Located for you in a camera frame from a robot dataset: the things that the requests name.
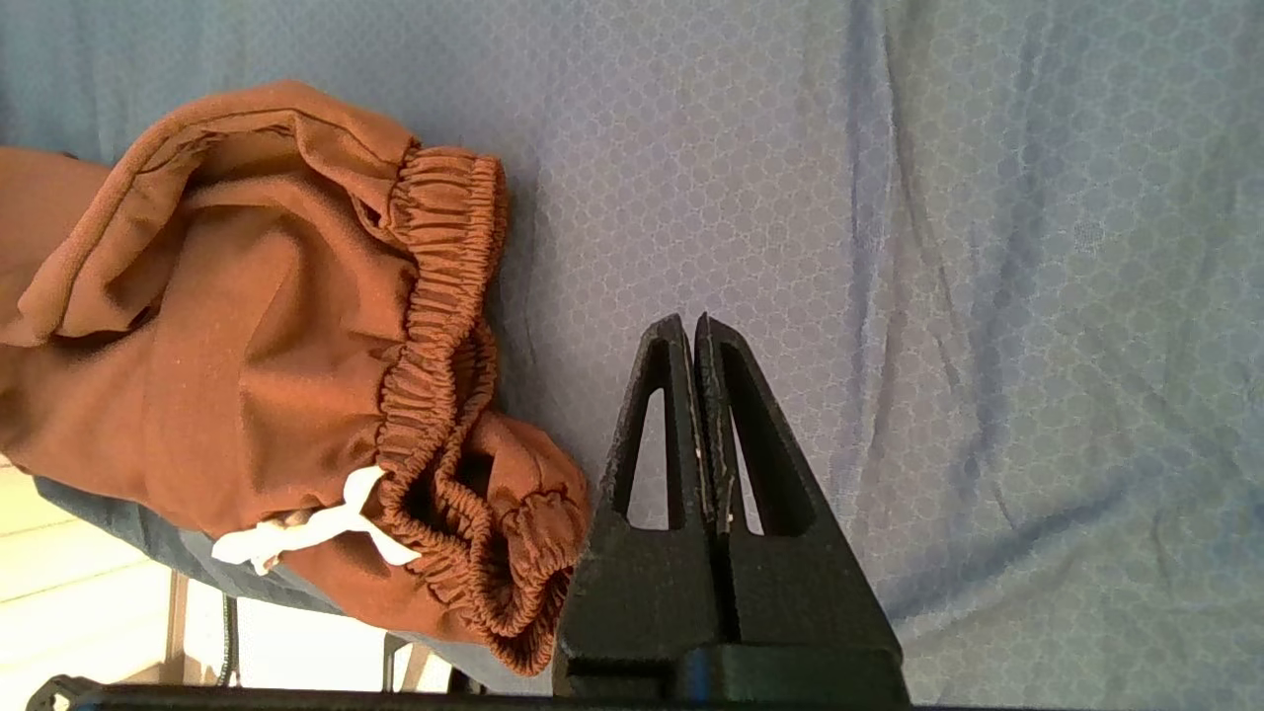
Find brown drawstring shorts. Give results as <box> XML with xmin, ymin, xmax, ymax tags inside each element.
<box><xmin>0</xmin><ymin>79</ymin><xmax>593</xmax><ymax>678</ymax></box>

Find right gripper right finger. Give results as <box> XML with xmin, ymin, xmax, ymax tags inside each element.
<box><xmin>695</xmin><ymin>314</ymin><xmax>904</xmax><ymax>661</ymax></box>

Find blue bed sheet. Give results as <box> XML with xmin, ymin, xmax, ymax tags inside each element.
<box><xmin>0</xmin><ymin>0</ymin><xmax>1264</xmax><ymax>711</ymax></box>

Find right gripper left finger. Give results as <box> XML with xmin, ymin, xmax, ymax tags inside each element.
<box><xmin>553</xmin><ymin>314</ymin><xmax>742</xmax><ymax>697</ymax></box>

